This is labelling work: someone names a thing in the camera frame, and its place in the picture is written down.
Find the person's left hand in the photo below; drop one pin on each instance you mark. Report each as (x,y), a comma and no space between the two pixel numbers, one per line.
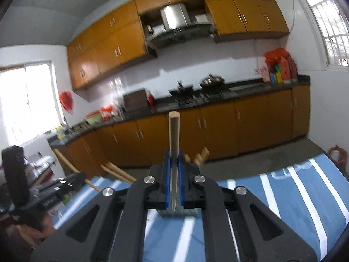
(32,232)

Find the green container with red lid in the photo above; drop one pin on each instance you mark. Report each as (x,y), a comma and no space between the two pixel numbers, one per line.
(94,118)

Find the barred window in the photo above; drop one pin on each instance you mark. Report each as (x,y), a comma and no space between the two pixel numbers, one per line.
(327,19)

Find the brown lower kitchen cabinets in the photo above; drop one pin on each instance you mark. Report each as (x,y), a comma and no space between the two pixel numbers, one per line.
(250,122)

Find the black wok with lid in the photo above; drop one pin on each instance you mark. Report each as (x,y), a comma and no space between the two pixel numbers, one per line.
(212,81)

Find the orange red plastic bag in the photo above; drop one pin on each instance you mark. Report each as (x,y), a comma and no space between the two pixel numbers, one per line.
(276,56)

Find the dark brown box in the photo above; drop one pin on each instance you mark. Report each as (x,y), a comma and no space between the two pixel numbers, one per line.
(135,99)

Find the bright sliding window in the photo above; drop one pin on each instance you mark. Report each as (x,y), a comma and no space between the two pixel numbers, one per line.
(27,101)

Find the steel range hood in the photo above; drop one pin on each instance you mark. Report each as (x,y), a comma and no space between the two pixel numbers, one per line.
(174,16)

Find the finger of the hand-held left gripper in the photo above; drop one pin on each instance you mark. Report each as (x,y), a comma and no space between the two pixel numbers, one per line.
(72,182)

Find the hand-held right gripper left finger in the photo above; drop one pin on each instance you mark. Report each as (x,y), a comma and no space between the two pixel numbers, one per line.
(166,180)

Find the black gas stove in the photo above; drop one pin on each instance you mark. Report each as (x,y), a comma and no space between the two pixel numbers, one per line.
(196,98)

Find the red white packet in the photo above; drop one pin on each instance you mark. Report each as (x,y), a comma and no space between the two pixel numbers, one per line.
(109,112)

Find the colourful gift box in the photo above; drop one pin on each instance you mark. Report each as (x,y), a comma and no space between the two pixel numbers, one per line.
(276,75)

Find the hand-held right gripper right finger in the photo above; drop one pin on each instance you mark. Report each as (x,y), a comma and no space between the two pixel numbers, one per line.
(181,182)

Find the green perforated utensil holder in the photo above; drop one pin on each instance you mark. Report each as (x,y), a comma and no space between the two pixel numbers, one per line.
(188,212)

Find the black wok with utensils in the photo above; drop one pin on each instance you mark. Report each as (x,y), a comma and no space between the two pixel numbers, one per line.
(181,90)

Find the yellow green bottle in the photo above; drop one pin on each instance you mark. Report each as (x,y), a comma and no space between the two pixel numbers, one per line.
(60,133)

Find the pink printed gift box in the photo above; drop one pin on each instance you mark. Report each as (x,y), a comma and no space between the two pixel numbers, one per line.
(265,75)

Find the blue white striped blanket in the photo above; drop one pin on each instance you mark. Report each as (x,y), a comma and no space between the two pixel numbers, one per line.
(286,196)

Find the red packets on counter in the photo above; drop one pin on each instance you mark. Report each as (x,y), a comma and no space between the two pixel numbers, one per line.
(289,71)

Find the black kitchen countertop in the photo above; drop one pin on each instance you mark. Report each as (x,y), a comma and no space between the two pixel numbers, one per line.
(245,88)

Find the hanging red plastic bag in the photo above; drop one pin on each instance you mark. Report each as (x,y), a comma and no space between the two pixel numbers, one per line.
(66,101)

